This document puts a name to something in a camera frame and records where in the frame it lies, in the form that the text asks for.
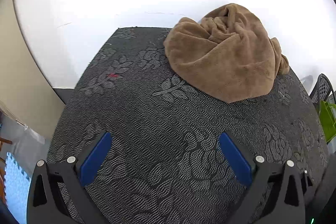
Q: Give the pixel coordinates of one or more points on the black mesh chair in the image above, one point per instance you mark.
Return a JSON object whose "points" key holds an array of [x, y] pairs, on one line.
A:
{"points": [[321, 91]]}

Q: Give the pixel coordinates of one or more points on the green paper bag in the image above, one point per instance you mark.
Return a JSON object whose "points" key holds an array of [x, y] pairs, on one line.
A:
{"points": [[327, 119]]}

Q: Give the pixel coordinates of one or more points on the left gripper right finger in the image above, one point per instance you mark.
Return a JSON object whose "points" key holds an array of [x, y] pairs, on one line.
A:
{"points": [[285, 203]]}

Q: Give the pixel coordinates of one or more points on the blue foam floor mat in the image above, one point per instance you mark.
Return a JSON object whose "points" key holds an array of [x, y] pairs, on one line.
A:
{"points": [[17, 185]]}

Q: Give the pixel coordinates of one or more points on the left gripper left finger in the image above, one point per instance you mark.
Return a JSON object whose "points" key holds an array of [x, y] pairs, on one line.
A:
{"points": [[45, 201]]}

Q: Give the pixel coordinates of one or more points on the black patterned table cloth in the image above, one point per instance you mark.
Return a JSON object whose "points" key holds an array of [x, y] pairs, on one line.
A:
{"points": [[165, 164]]}

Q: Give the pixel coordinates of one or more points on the brown fleece garment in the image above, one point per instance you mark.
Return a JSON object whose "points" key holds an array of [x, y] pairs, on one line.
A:
{"points": [[227, 55]]}

